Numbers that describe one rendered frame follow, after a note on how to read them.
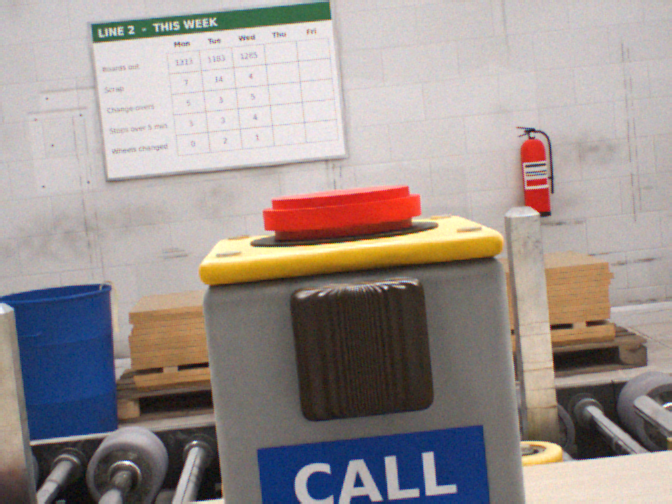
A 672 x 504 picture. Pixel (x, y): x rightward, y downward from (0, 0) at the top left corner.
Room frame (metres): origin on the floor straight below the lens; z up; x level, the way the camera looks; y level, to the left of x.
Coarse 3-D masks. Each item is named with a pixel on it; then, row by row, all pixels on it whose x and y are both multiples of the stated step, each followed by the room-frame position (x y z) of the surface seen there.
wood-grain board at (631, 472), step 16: (544, 464) 1.26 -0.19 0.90; (560, 464) 1.25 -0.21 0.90; (576, 464) 1.25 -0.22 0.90; (592, 464) 1.24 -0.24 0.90; (608, 464) 1.23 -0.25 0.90; (624, 464) 1.23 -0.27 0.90; (640, 464) 1.22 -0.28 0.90; (656, 464) 1.22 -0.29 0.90; (528, 480) 1.21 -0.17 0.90; (544, 480) 1.20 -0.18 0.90; (560, 480) 1.20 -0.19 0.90; (576, 480) 1.19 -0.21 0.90; (592, 480) 1.18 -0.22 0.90; (608, 480) 1.18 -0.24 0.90; (624, 480) 1.17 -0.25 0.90; (640, 480) 1.17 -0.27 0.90; (656, 480) 1.16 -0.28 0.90; (528, 496) 1.15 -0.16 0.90; (544, 496) 1.15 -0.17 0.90; (560, 496) 1.14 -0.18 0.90; (576, 496) 1.14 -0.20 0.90; (592, 496) 1.13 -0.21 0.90; (608, 496) 1.13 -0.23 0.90; (624, 496) 1.12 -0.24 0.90; (640, 496) 1.12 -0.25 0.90; (656, 496) 1.11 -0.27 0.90
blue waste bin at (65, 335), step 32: (64, 288) 6.17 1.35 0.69; (96, 288) 6.10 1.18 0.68; (32, 320) 5.65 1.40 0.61; (64, 320) 5.66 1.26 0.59; (96, 320) 5.76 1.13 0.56; (32, 352) 5.67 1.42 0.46; (64, 352) 5.67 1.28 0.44; (96, 352) 5.75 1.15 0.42; (32, 384) 5.68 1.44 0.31; (64, 384) 5.67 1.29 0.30; (96, 384) 5.75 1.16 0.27; (32, 416) 5.70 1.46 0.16; (64, 416) 5.67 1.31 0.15; (96, 416) 5.74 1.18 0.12
